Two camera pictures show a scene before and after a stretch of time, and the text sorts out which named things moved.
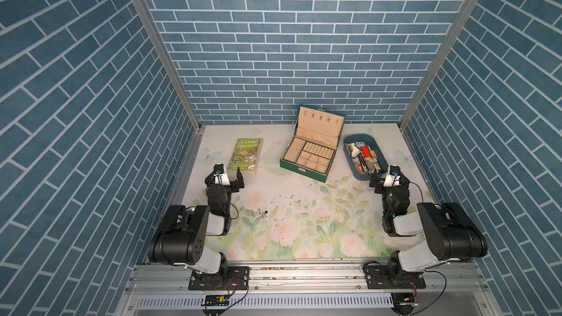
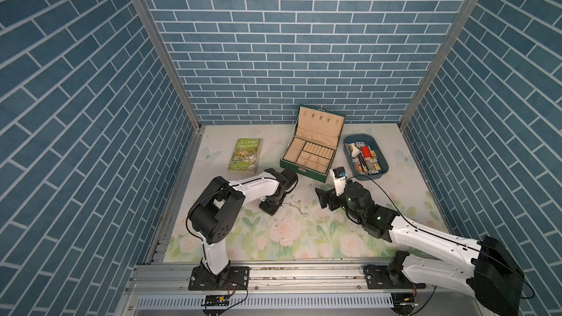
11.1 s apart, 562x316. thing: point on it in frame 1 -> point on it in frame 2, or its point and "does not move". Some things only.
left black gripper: (233, 186) -> (273, 211)
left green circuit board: (217, 300) does not move
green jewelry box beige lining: (312, 148) does not move
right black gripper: (379, 185) -> (323, 199)
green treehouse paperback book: (245, 155) does not move
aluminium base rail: (173, 280) does not move
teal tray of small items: (364, 156) does not move
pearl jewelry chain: (259, 213) -> (292, 205)
